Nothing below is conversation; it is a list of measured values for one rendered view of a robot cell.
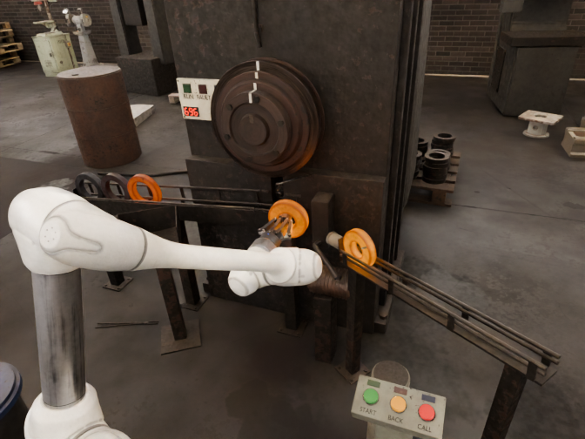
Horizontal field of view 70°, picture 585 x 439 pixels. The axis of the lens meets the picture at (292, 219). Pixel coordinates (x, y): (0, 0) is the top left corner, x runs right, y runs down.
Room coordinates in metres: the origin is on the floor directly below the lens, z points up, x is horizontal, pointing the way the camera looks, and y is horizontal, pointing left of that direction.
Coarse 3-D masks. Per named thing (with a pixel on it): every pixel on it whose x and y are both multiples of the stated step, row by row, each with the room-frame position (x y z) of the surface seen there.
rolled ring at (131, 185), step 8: (136, 176) 1.91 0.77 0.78; (144, 176) 1.91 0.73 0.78; (128, 184) 1.94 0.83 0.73; (136, 184) 1.95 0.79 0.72; (152, 184) 1.89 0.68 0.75; (136, 192) 1.95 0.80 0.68; (152, 192) 1.89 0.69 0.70; (160, 192) 1.90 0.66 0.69; (152, 200) 1.89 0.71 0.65; (160, 200) 1.90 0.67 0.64
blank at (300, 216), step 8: (280, 200) 1.37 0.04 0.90; (288, 200) 1.35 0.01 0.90; (272, 208) 1.36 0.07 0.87; (280, 208) 1.34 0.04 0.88; (288, 208) 1.33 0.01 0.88; (296, 208) 1.32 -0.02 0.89; (304, 208) 1.34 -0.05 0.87; (272, 216) 1.36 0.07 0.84; (296, 216) 1.32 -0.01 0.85; (304, 216) 1.31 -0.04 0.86; (296, 224) 1.32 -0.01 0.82; (304, 224) 1.31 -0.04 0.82; (296, 232) 1.33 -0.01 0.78; (304, 232) 1.32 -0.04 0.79
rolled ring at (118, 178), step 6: (108, 174) 1.99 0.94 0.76; (114, 174) 1.99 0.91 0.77; (102, 180) 2.01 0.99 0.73; (108, 180) 1.99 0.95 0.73; (114, 180) 1.98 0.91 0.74; (120, 180) 1.96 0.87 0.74; (126, 180) 1.98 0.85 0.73; (102, 186) 2.01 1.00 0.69; (108, 186) 2.02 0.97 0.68; (126, 186) 1.95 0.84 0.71; (108, 192) 2.01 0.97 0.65; (126, 192) 1.95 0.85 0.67; (108, 198) 2.01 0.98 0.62; (114, 198) 2.00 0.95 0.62; (126, 198) 1.96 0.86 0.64
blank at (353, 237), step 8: (352, 232) 1.32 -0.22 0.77; (360, 232) 1.30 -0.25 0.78; (344, 240) 1.36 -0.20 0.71; (352, 240) 1.32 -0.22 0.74; (360, 240) 1.28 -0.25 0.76; (368, 240) 1.27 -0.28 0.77; (352, 248) 1.33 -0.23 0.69; (368, 248) 1.24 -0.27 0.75; (360, 256) 1.29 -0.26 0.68; (368, 256) 1.24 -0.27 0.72; (360, 264) 1.27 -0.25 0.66; (368, 264) 1.24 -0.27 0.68
